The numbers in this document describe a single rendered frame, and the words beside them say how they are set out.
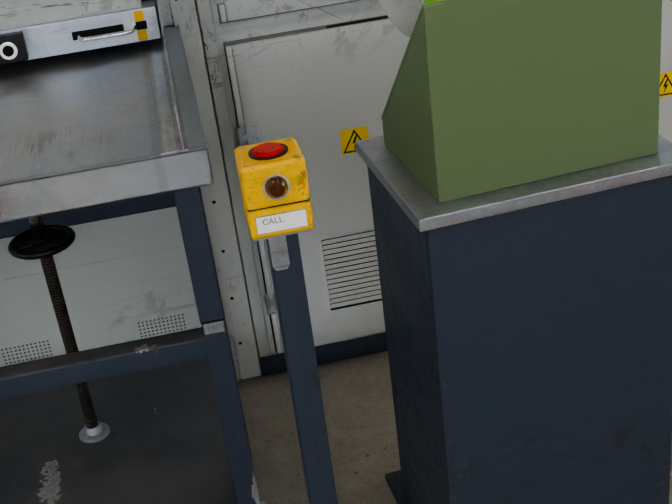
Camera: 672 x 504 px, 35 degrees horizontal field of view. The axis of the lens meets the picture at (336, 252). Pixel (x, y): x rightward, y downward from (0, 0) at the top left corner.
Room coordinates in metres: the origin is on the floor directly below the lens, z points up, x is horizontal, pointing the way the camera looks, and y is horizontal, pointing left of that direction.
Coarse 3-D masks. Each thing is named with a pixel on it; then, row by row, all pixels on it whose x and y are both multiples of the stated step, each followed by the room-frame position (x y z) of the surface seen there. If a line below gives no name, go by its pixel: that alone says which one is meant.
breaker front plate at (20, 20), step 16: (0, 0) 1.92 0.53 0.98; (16, 0) 1.92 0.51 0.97; (32, 0) 1.93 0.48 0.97; (48, 0) 1.93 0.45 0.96; (64, 0) 1.93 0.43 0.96; (80, 0) 1.94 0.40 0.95; (96, 0) 1.94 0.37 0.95; (112, 0) 1.94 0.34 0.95; (128, 0) 1.94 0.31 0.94; (0, 16) 1.92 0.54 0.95; (16, 16) 1.92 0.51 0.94; (32, 16) 1.92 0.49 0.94; (48, 16) 1.93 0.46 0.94; (64, 16) 1.93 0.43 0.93; (80, 16) 1.94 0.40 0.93
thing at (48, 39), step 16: (96, 16) 1.93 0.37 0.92; (112, 16) 1.93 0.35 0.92; (144, 16) 1.94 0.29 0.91; (0, 32) 1.90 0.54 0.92; (32, 32) 1.91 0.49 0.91; (48, 32) 1.91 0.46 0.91; (64, 32) 1.92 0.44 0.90; (80, 32) 1.92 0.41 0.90; (96, 32) 1.93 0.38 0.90; (112, 32) 1.93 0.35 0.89; (32, 48) 1.91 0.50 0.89; (48, 48) 1.91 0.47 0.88; (64, 48) 1.92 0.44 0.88; (80, 48) 1.92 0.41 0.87; (96, 48) 1.93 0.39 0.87
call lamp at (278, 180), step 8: (272, 176) 1.19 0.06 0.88; (280, 176) 1.19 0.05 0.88; (264, 184) 1.19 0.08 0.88; (272, 184) 1.18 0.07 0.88; (280, 184) 1.18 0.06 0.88; (288, 184) 1.19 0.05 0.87; (264, 192) 1.19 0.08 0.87; (272, 192) 1.18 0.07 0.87; (280, 192) 1.18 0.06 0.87; (288, 192) 1.19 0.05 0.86
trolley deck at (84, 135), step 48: (144, 48) 1.96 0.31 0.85; (0, 96) 1.78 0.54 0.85; (48, 96) 1.74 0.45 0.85; (96, 96) 1.71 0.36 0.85; (144, 96) 1.67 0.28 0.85; (192, 96) 1.64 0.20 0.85; (0, 144) 1.53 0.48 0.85; (48, 144) 1.51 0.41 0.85; (96, 144) 1.48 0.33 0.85; (144, 144) 1.45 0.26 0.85; (192, 144) 1.43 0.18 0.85; (0, 192) 1.37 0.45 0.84; (48, 192) 1.38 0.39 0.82; (96, 192) 1.39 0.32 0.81; (144, 192) 1.40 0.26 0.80
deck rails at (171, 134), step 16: (160, 16) 1.98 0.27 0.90; (160, 48) 1.93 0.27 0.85; (160, 64) 1.83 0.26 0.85; (160, 80) 1.74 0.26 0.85; (160, 96) 1.65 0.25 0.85; (176, 96) 1.64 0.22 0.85; (160, 112) 1.57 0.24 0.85; (176, 112) 1.40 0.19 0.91; (160, 128) 1.50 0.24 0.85; (176, 128) 1.49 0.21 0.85; (160, 144) 1.44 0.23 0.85; (176, 144) 1.43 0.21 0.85
